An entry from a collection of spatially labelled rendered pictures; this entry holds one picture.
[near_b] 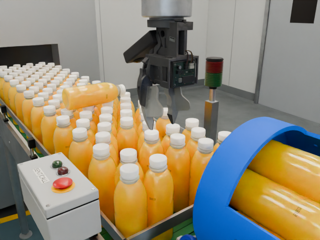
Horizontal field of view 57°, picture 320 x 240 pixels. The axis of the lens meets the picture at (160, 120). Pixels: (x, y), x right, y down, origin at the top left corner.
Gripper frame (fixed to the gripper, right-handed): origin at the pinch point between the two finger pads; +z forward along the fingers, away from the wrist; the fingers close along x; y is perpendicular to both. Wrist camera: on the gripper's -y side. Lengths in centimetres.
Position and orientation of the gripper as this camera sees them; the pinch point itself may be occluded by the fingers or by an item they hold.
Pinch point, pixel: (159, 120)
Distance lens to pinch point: 61.3
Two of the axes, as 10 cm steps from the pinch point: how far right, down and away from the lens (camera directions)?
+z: 0.0, 9.4, 3.5
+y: 6.0, 2.7, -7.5
